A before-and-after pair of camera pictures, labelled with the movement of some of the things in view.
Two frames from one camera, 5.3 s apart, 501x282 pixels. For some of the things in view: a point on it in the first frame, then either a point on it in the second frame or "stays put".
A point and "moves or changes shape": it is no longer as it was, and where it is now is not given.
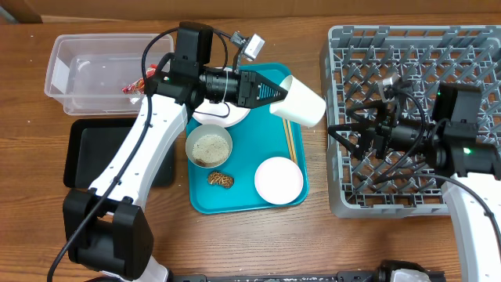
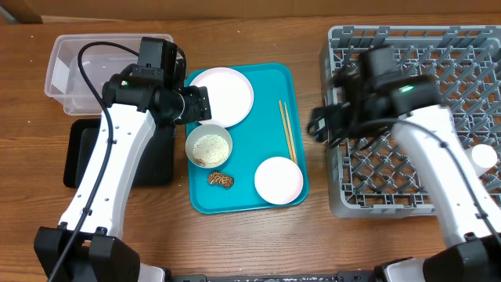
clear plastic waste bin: x=88 y=73 stays put
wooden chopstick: x=290 y=146 stays put
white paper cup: x=300 y=104 moves or changes shape
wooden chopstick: x=292 y=141 stays put
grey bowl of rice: x=209 y=146 stays put
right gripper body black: x=374 y=135 to x=326 y=120
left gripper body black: x=245 y=88 to x=196 y=107
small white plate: x=279 y=180 stays put
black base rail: x=340 y=276 stays put
